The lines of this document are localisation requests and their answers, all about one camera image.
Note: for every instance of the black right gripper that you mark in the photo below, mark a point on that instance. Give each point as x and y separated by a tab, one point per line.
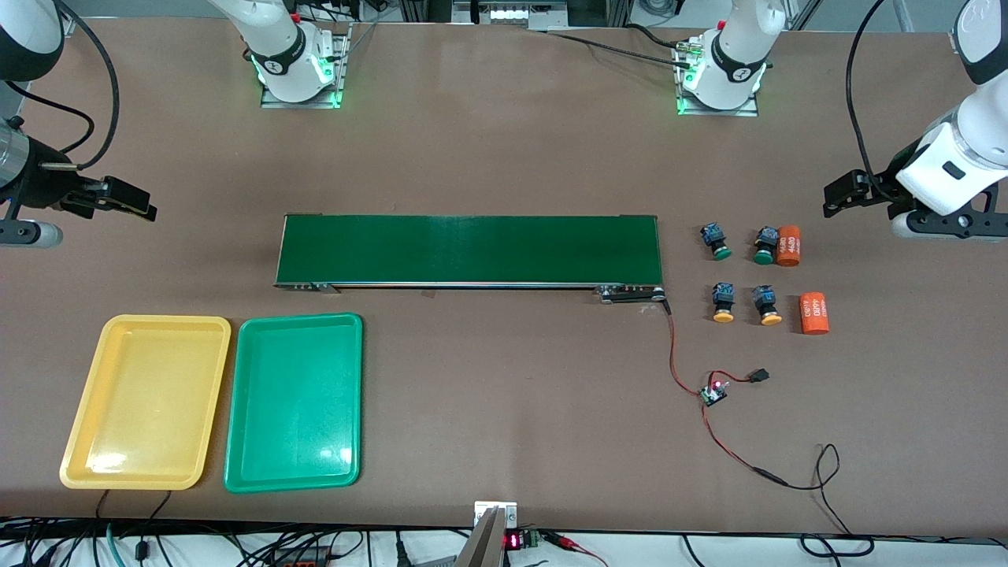
41	186

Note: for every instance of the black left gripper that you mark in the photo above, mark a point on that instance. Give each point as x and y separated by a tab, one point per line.
880	188

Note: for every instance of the orange cylinder white print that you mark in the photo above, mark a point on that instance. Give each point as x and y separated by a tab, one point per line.
788	246
814	313

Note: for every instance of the green mushroom push button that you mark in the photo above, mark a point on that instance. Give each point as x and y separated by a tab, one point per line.
765	244
715	240

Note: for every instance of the yellow mushroom push button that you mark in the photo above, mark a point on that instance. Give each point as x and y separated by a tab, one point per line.
765	301
723	299

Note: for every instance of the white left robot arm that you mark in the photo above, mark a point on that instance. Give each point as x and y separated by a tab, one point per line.
740	63

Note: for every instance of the yellow plastic tray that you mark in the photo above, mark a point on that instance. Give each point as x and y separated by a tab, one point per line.
142	409

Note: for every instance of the small black controller board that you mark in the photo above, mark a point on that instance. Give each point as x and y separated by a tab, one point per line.
713	393

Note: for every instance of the green plastic tray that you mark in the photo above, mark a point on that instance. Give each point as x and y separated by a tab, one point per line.
295	402

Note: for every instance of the green conveyor belt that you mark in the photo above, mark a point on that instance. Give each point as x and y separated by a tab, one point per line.
472	248

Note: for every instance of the white lit control unit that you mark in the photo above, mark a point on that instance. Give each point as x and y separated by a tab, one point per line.
508	14

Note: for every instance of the red connector block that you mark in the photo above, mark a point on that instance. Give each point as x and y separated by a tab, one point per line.
299	561

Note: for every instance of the red black test lead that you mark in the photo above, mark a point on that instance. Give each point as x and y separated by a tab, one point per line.
568	542

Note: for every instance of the red digit display module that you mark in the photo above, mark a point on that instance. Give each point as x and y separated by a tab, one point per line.
513	540

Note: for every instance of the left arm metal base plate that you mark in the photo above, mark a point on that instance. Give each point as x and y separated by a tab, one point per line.
717	112

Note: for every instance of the aluminium frame post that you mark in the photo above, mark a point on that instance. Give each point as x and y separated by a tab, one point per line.
803	12

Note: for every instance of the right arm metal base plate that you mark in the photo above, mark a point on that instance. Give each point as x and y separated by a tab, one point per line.
315	103

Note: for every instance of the grey metal camera mount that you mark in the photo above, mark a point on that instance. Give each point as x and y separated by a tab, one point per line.
484	543

